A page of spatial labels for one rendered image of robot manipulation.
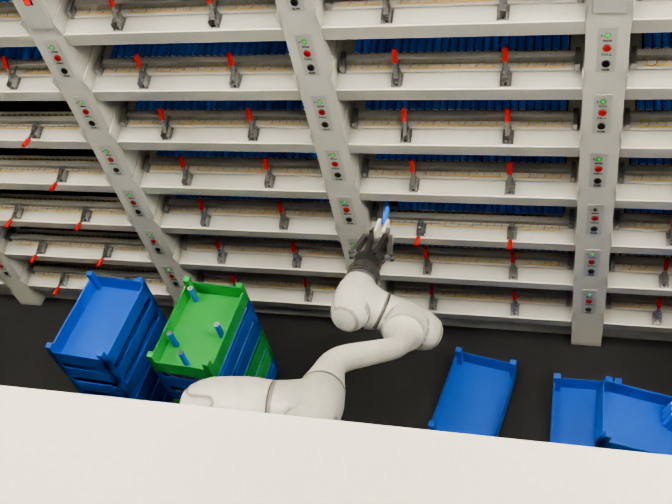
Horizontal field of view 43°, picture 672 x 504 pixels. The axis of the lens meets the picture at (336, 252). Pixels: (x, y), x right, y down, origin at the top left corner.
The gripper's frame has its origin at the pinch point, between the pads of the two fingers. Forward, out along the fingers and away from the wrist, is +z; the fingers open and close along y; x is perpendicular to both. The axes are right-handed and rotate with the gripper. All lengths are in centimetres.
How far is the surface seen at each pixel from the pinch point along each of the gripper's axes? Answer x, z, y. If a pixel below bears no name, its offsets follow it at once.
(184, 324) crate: 26, -19, 60
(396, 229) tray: 7.3, 10.7, -1.5
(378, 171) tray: -13.3, 10.0, 2.0
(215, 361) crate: 26, -34, 44
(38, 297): 54, 19, 147
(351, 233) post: 7.8, 8.1, 12.0
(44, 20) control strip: -69, -13, 80
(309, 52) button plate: -58, -9, 11
